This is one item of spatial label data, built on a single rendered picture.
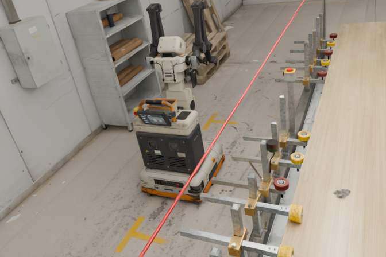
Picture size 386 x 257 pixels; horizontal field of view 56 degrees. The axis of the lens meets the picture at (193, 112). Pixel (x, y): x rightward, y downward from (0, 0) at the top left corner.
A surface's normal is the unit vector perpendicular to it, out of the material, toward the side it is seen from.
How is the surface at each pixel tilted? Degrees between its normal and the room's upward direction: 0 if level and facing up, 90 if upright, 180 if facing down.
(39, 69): 90
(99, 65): 90
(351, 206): 0
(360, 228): 0
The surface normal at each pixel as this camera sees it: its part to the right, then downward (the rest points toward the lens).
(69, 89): 0.90, 0.06
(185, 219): -0.16, -0.87
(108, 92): -0.40, 0.49
